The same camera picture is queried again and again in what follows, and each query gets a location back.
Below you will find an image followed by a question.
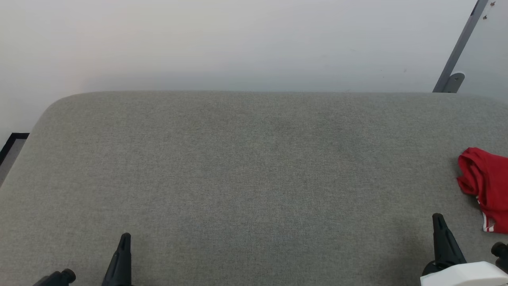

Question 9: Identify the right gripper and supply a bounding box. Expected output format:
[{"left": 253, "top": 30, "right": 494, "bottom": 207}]
[{"left": 421, "top": 213, "right": 467, "bottom": 276}]

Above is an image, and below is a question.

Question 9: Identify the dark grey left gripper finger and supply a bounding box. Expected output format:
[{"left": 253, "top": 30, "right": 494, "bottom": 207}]
[{"left": 102, "top": 233, "right": 132, "bottom": 286}]

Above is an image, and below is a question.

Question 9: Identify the red and white shirt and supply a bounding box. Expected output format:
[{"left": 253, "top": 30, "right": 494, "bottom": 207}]
[{"left": 456, "top": 147, "right": 508, "bottom": 234}]

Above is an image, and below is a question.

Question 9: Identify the grey fabric sofa cushion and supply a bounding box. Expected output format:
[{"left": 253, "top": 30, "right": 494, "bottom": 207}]
[{"left": 0, "top": 91, "right": 508, "bottom": 286}]

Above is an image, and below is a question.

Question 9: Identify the black skirting strip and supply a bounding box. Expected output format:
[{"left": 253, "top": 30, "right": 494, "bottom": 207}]
[{"left": 0, "top": 133, "right": 30, "bottom": 166}]

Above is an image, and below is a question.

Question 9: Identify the grey metal post bracket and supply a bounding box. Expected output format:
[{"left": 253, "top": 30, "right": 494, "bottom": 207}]
[{"left": 443, "top": 72, "right": 465, "bottom": 93}]

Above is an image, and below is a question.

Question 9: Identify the grey metal post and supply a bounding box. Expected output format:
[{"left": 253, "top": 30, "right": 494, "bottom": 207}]
[{"left": 433, "top": 0, "right": 489, "bottom": 93}]

